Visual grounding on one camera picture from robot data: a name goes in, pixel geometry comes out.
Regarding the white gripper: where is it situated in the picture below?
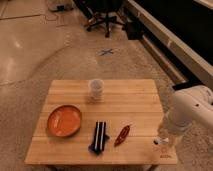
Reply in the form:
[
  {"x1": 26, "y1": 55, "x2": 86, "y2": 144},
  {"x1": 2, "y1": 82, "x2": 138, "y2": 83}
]
[{"x1": 159, "y1": 115, "x2": 189, "y2": 147}]

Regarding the white squeeze bottle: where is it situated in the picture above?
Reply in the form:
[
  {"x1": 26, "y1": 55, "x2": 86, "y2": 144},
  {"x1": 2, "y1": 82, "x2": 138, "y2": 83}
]
[{"x1": 153, "y1": 125, "x2": 175, "y2": 146}]

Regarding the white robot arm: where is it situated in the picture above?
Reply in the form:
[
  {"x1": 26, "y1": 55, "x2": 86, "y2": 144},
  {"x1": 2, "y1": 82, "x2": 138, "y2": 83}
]
[{"x1": 158, "y1": 85, "x2": 213, "y2": 146}]

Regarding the red chili pepper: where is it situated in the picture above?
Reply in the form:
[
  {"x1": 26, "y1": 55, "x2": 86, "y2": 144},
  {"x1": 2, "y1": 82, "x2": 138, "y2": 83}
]
[{"x1": 114, "y1": 125, "x2": 130, "y2": 146}]

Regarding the wooden table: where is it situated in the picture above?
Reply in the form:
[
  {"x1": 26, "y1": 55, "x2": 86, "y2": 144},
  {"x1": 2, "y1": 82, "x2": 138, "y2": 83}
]
[{"x1": 25, "y1": 79, "x2": 177, "y2": 165}]

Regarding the clear plastic cup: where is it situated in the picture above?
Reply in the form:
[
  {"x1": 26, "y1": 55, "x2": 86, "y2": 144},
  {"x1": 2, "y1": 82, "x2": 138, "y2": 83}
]
[{"x1": 88, "y1": 79, "x2": 104, "y2": 100}]

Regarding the black box on floor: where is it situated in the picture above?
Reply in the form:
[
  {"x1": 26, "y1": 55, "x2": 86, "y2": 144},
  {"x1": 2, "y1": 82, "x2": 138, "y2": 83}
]
[{"x1": 126, "y1": 22, "x2": 143, "y2": 40}]

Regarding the orange plate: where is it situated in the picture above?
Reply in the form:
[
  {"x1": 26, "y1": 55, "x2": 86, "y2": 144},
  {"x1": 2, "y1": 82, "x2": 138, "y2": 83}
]
[{"x1": 47, "y1": 105, "x2": 82, "y2": 137}]

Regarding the black office chair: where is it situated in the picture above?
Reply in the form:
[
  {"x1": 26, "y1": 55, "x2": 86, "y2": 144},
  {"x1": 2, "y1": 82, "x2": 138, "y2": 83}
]
[{"x1": 84, "y1": 0, "x2": 126, "y2": 38}]

